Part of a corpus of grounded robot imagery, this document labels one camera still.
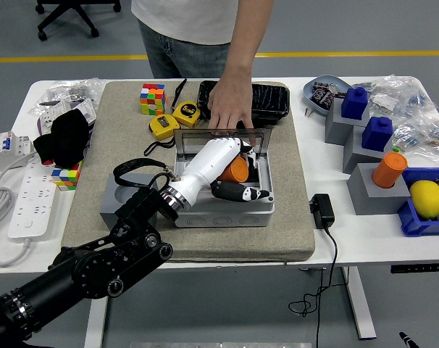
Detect person's left hand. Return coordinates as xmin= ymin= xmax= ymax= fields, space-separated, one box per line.
xmin=206 ymin=74 xmax=257 ymax=137

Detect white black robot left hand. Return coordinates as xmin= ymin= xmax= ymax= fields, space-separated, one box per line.
xmin=170 ymin=136 xmax=274 ymax=211

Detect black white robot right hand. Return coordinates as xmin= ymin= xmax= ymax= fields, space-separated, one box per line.
xmin=398 ymin=331 xmax=419 ymax=348

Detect orange cylindrical battery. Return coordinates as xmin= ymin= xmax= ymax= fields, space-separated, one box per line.
xmin=217 ymin=155 xmax=249 ymax=183
xmin=371 ymin=152 xmax=409 ymax=189

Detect black cracked plastic case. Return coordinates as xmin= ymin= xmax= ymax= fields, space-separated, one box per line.
xmin=196 ymin=80 xmax=291 ymax=131

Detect yellow tape measure black label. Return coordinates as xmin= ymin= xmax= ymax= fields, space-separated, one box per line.
xmin=172 ymin=78 xmax=202 ymax=128

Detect white table leg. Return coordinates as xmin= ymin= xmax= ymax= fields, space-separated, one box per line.
xmin=340 ymin=267 xmax=377 ymax=341
xmin=83 ymin=297 xmax=110 ymax=348

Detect yellow tape measure orange label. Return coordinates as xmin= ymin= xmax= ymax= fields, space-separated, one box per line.
xmin=143 ymin=113 xmax=182 ymax=157

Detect black table control panel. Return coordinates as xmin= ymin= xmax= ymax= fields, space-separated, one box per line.
xmin=390 ymin=262 xmax=439 ymax=275

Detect colourful puzzle cube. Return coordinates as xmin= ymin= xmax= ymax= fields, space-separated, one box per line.
xmin=51 ymin=160 xmax=85 ymax=191
xmin=139 ymin=83 xmax=169 ymax=116

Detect beige fabric mat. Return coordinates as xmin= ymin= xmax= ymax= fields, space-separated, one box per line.
xmin=61 ymin=80 xmax=317 ymax=264

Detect blue-grey shallow bowl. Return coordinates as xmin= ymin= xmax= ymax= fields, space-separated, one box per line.
xmin=302 ymin=75 xmax=353 ymax=117

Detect person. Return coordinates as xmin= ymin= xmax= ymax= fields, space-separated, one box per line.
xmin=130 ymin=0 xmax=275 ymax=146

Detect grey square holder block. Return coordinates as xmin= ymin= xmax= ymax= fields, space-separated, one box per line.
xmin=343 ymin=125 xmax=394 ymax=174
xmin=325 ymin=97 xmax=371 ymax=146

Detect grey block with round hole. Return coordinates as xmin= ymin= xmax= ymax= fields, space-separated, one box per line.
xmin=99 ymin=173 xmax=159 ymax=228
xmin=346 ymin=162 xmax=412 ymax=216

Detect blue plastic bin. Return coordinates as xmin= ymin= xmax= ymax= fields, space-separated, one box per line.
xmin=397 ymin=167 xmax=439 ymax=238

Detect black power adapter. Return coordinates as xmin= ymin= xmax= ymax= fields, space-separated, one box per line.
xmin=309 ymin=193 xmax=336 ymax=230

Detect blue bottle-shaped block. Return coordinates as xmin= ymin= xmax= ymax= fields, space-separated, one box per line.
xmin=361 ymin=116 xmax=393 ymax=152
xmin=340 ymin=86 xmax=369 ymax=120

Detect yellow lemon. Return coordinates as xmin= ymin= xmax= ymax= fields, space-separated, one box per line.
xmin=409 ymin=180 xmax=439 ymax=220

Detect clear bags of small parts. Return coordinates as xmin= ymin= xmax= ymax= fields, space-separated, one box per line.
xmin=28 ymin=78 xmax=106 ymax=117

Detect black cloth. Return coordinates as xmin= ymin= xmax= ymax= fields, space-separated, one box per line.
xmin=33 ymin=109 xmax=92 ymax=167

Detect white power strip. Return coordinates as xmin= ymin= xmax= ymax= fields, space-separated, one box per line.
xmin=7 ymin=157 xmax=61 ymax=240

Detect clear bags of electronic parts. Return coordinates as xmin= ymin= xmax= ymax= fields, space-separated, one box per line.
xmin=356 ymin=75 xmax=439 ymax=167

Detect black office chair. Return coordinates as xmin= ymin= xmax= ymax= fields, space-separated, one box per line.
xmin=34 ymin=0 xmax=122 ymax=41

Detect white circuit breaker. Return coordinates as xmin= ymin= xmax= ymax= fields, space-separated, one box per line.
xmin=0 ymin=130 xmax=35 ymax=171

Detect black adapter cord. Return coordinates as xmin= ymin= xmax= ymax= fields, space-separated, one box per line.
xmin=288 ymin=226 xmax=339 ymax=348

